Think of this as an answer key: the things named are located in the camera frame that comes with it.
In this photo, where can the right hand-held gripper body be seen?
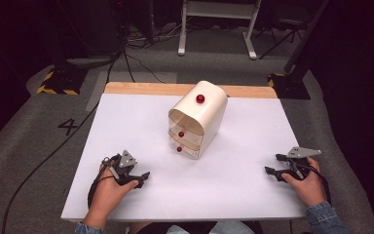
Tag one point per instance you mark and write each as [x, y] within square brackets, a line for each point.
[300, 164]

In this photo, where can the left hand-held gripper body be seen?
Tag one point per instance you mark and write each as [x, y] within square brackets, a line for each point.
[123, 167]

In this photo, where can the person's right hand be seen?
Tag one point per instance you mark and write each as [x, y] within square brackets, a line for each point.
[310, 188]

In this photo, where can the person's left hand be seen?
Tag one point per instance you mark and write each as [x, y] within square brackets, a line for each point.
[107, 195]

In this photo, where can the white table mat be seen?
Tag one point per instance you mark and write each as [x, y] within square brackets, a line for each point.
[240, 182]

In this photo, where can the cream drawer with red knob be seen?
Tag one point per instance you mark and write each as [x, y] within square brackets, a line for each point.
[186, 150]
[188, 136]

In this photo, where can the cream mini drawer cabinet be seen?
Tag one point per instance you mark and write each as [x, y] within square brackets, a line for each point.
[207, 117]

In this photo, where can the red ball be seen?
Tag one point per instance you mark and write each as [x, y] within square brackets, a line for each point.
[200, 98]

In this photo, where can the black stand base striped tape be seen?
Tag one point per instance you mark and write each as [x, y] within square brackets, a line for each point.
[61, 81]

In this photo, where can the dark equipment case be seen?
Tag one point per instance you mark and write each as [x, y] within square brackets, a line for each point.
[91, 29]

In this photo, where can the black stand with slanted post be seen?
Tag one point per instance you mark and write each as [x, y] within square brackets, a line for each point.
[292, 86]

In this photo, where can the white metal table frame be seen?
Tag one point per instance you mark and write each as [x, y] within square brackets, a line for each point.
[219, 9]

